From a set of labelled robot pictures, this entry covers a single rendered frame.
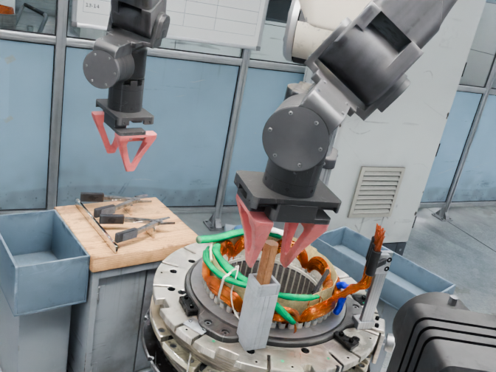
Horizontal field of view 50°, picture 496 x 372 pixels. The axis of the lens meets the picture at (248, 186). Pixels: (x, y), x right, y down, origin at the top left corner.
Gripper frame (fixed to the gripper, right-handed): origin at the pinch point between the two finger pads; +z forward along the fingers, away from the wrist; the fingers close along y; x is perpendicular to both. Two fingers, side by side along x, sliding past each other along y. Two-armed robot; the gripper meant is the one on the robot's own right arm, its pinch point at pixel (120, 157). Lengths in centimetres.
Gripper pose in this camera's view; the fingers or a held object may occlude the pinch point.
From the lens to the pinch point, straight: 97.0
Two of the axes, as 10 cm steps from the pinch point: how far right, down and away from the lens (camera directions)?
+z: -1.7, 9.0, 4.0
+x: 8.0, -1.0, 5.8
